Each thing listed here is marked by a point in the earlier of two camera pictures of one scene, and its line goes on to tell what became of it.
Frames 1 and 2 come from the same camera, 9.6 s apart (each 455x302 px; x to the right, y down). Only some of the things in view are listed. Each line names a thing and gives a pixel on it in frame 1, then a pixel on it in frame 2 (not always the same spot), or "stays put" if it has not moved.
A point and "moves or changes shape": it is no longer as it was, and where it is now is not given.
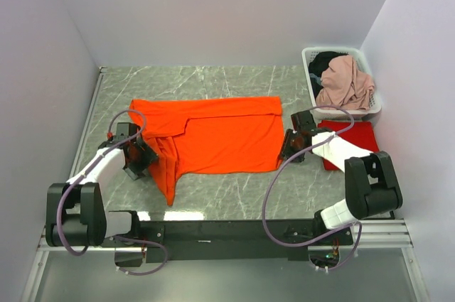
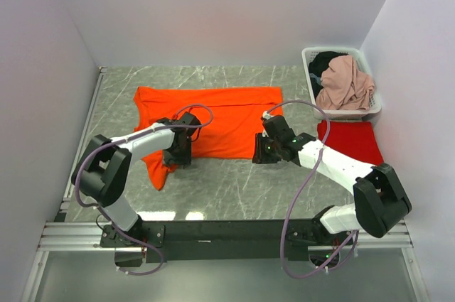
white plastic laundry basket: (340, 77) stays put
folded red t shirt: (360, 134) stays put
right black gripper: (286, 151) -> (259, 156)
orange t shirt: (210, 135) moves or changes shape
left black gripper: (148, 157) -> (185, 159)
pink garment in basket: (345, 85) stays put
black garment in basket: (318, 64) stays put
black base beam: (231, 241) stays put
